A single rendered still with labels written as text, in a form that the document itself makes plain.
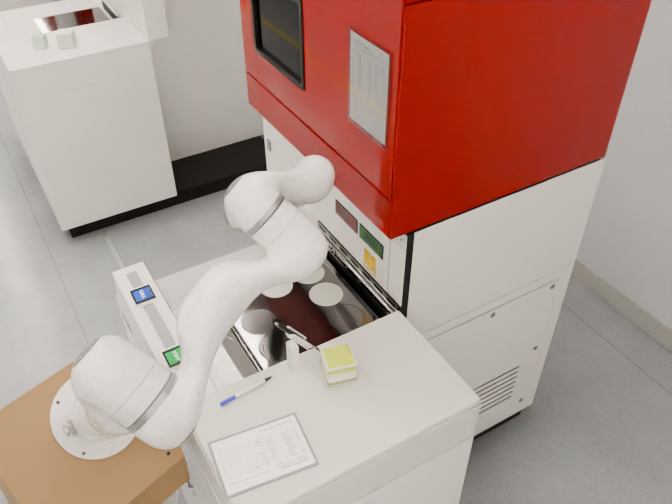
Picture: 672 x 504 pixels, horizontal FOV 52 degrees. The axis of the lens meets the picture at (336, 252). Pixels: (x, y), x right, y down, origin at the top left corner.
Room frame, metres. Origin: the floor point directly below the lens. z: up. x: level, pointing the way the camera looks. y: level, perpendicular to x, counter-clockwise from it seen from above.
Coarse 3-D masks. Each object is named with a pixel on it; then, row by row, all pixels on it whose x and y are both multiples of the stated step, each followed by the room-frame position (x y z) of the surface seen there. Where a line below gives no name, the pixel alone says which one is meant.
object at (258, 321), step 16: (304, 288) 1.46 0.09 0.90; (256, 304) 1.39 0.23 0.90; (272, 304) 1.39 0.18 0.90; (288, 304) 1.39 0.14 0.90; (304, 304) 1.39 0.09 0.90; (336, 304) 1.39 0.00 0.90; (352, 304) 1.39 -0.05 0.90; (240, 320) 1.33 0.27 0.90; (256, 320) 1.33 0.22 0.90; (272, 320) 1.33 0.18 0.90; (288, 320) 1.33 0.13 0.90; (304, 320) 1.33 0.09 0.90; (320, 320) 1.33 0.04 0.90; (336, 320) 1.33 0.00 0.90; (352, 320) 1.33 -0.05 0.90; (368, 320) 1.33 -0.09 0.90; (256, 336) 1.27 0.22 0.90; (272, 336) 1.27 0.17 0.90; (320, 336) 1.27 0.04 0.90; (336, 336) 1.27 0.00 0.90; (256, 352) 1.21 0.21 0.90; (272, 352) 1.21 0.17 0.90
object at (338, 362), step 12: (324, 348) 1.11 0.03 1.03; (336, 348) 1.11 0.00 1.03; (348, 348) 1.11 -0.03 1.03; (324, 360) 1.07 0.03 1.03; (336, 360) 1.07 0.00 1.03; (348, 360) 1.07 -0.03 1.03; (324, 372) 1.07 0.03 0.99; (336, 372) 1.04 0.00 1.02; (348, 372) 1.05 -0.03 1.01; (336, 384) 1.04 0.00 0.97
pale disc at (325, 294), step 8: (312, 288) 1.46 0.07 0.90; (320, 288) 1.46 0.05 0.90; (328, 288) 1.46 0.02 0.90; (336, 288) 1.46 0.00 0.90; (312, 296) 1.42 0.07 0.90; (320, 296) 1.42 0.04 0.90; (328, 296) 1.42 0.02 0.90; (336, 296) 1.42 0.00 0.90; (320, 304) 1.39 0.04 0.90; (328, 304) 1.39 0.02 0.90
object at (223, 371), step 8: (224, 352) 1.23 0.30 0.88; (216, 360) 1.20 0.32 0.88; (224, 360) 1.20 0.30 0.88; (216, 368) 1.17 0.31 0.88; (224, 368) 1.17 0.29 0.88; (232, 368) 1.17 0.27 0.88; (216, 376) 1.14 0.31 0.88; (224, 376) 1.14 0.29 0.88; (232, 376) 1.14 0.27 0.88; (240, 376) 1.14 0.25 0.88; (216, 384) 1.12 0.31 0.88; (224, 384) 1.12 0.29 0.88
